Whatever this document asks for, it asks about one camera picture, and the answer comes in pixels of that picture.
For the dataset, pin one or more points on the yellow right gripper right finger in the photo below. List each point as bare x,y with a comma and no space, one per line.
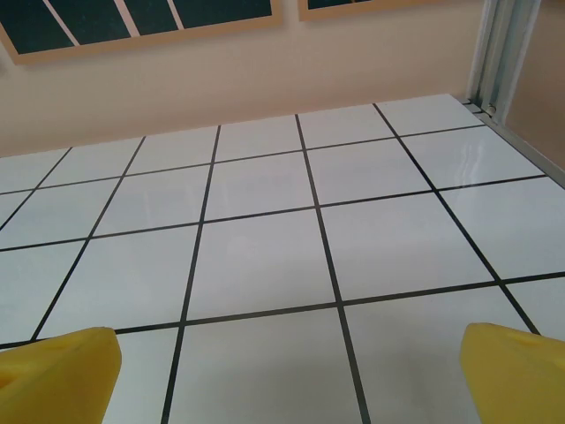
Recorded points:
516,380

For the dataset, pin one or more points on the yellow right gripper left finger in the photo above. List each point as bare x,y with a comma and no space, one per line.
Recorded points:
57,380

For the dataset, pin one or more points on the aluminium side rail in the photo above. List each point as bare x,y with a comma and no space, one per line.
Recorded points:
536,150

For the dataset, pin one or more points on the aluminium corner post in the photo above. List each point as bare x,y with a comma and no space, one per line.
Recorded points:
499,53

